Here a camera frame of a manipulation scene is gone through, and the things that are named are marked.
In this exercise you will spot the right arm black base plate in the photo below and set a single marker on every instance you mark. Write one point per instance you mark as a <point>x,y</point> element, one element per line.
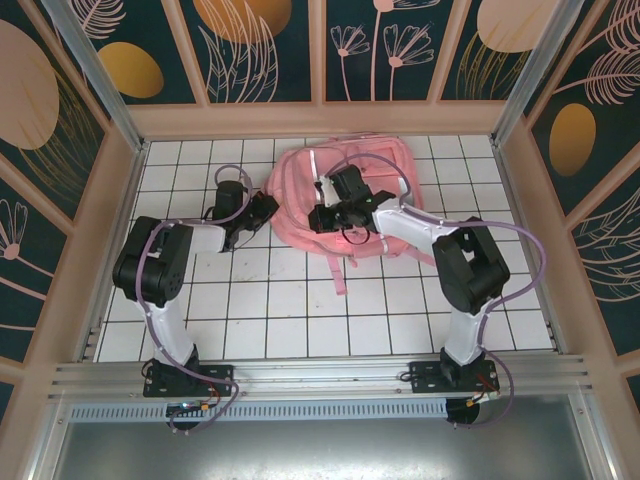
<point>425,377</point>

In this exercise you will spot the aluminium frame post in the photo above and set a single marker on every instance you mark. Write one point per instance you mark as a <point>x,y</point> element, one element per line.
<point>537,75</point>
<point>97,75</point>

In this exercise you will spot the aluminium mounting rail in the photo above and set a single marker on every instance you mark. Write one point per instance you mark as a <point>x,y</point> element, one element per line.
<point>320,375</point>

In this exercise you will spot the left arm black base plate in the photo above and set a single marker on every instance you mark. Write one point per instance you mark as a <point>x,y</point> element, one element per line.
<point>215,380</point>

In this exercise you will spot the grey metal sheet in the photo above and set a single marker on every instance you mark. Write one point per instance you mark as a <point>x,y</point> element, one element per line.
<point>320,450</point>

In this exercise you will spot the aluminium table side rail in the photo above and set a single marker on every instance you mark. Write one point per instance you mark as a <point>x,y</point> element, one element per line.
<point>131,190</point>
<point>515,200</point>

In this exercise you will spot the pink backpack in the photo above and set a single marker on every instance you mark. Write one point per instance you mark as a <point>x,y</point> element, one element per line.
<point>300,200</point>

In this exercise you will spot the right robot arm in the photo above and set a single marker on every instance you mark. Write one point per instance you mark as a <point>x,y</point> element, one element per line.
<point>462,335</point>

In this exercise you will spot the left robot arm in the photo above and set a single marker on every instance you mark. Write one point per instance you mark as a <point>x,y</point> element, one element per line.
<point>167,325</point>

